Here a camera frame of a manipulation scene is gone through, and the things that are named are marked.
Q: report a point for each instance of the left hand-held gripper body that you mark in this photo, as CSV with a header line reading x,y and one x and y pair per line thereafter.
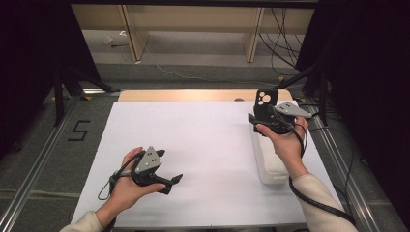
x,y
147,161

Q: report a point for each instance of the white plastic bin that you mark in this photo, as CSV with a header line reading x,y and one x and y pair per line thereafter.
x,y
270,167

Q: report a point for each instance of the black curtain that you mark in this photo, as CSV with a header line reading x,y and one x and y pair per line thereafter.
x,y
370,80
32,64

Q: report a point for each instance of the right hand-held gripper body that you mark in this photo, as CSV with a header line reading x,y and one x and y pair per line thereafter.
x,y
290,109

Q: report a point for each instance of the yellow floor tape marker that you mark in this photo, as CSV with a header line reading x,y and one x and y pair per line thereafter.
x,y
87,98
281,79

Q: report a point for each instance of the person's left hand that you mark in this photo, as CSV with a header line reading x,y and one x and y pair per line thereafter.
x,y
127,193

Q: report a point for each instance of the aluminium floor rail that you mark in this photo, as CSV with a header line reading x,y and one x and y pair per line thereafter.
x,y
341,167
38,161

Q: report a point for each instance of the person's right hand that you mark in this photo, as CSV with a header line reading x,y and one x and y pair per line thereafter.
x,y
290,148

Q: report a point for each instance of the black metal stand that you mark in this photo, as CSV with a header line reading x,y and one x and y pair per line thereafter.
x,y
58,96
323,96

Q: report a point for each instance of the small white floor item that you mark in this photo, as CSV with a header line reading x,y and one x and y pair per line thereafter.
x,y
108,40

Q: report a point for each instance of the beige wooden furniture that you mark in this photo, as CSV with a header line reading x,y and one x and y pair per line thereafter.
x,y
193,17

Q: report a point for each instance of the white board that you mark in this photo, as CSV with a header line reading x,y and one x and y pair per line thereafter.
x,y
209,145

